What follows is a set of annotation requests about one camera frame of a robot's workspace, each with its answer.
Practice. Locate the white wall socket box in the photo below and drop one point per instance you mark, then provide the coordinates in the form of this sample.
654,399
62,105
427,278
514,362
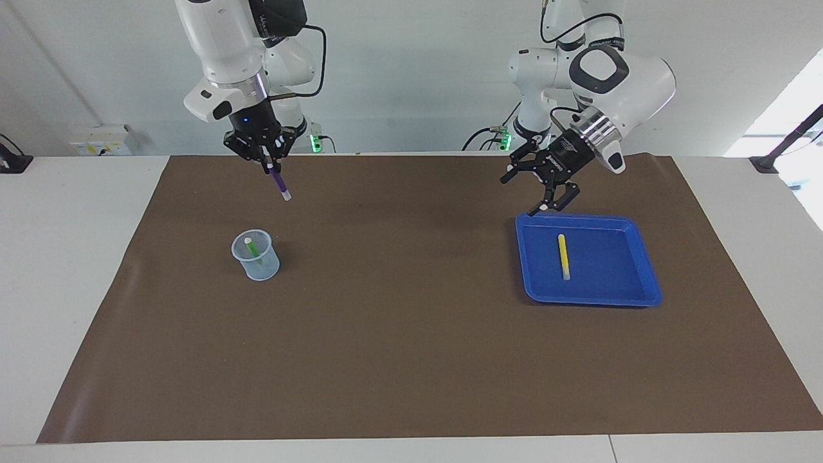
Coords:
103,138

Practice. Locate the brown table mat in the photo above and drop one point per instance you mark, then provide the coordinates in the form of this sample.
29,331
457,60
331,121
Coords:
411,321

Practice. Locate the black table clamp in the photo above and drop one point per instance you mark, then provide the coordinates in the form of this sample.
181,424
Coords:
13,161

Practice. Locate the yellow marker pen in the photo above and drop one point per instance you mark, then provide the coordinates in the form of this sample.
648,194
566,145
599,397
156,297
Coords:
563,256

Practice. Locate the purple marker pen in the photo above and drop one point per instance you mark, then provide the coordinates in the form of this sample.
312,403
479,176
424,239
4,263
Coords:
281,185

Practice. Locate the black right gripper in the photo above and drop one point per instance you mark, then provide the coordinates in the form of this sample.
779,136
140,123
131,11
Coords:
257,132

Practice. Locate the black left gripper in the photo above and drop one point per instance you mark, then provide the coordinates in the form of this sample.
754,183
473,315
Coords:
562,157

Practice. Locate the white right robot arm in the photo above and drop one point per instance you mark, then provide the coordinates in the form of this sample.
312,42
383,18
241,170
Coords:
218,38

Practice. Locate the clear plastic cup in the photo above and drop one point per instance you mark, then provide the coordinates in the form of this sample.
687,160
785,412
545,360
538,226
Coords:
263,270

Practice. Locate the blue plastic tray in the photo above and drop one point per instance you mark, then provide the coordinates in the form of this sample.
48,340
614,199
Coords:
611,289

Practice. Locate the black angled stand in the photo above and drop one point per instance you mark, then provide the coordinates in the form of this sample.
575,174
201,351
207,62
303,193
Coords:
791,138

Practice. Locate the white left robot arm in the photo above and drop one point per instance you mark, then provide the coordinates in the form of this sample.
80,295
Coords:
636,83

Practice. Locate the green marker pen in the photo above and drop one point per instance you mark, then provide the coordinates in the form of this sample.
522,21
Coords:
254,252

